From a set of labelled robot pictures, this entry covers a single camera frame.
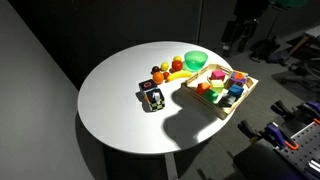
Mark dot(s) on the black white checkered cube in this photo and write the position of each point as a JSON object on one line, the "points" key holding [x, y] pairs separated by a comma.
{"points": [[155, 100]]}

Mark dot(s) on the orange block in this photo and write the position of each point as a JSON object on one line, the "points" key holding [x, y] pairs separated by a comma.
{"points": [[203, 88]]}

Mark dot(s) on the wooden tray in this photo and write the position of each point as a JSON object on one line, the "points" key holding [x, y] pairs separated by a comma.
{"points": [[206, 105]]}

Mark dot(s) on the light green block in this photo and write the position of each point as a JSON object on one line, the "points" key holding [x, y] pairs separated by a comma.
{"points": [[217, 85]]}

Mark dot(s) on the pink block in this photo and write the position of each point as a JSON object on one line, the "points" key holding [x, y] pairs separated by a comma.
{"points": [[218, 74]]}

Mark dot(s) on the grey block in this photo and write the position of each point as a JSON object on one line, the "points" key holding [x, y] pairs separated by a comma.
{"points": [[228, 100]]}

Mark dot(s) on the blue block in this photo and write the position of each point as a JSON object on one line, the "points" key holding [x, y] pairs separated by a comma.
{"points": [[236, 91]]}

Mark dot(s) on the toy orange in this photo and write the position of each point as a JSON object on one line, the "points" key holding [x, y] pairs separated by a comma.
{"points": [[158, 77]]}

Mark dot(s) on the black cube with pink print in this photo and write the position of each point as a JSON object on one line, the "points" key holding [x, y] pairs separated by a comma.
{"points": [[147, 85]]}

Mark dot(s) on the small red toy fruit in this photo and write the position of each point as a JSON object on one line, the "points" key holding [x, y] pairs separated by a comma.
{"points": [[166, 75]]}

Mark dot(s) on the dark toy plum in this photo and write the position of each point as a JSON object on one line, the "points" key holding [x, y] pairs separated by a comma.
{"points": [[155, 69]]}

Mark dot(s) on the yellow toy banana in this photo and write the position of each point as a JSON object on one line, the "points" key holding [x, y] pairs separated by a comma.
{"points": [[178, 76]]}

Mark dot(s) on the yellow toy lemon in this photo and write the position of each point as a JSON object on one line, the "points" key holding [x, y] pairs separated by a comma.
{"points": [[164, 66]]}

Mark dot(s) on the red toy tomato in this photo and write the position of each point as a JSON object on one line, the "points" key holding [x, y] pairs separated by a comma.
{"points": [[177, 65]]}

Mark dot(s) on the small yellow toy fruit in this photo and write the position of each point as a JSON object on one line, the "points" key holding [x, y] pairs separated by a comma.
{"points": [[177, 58]]}

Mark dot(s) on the green plastic bowl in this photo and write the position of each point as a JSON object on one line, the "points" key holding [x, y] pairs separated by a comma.
{"points": [[196, 60]]}

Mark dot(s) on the colourful number cube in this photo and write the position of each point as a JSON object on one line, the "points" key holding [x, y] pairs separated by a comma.
{"points": [[238, 78]]}

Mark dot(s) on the black mounting platform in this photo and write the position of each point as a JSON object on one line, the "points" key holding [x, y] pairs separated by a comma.
{"points": [[256, 163]]}

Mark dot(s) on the purple spring clamp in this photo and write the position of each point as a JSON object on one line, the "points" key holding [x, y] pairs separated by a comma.
{"points": [[276, 132], [285, 110]]}

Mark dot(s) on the wooden furniture leg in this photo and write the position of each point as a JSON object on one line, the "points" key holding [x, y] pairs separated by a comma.
{"points": [[298, 45]]}

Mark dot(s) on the black pegboard plate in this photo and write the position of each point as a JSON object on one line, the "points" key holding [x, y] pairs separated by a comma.
{"points": [[306, 143]]}

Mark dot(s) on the green round object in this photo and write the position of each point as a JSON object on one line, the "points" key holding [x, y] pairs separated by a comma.
{"points": [[289, 2]]}

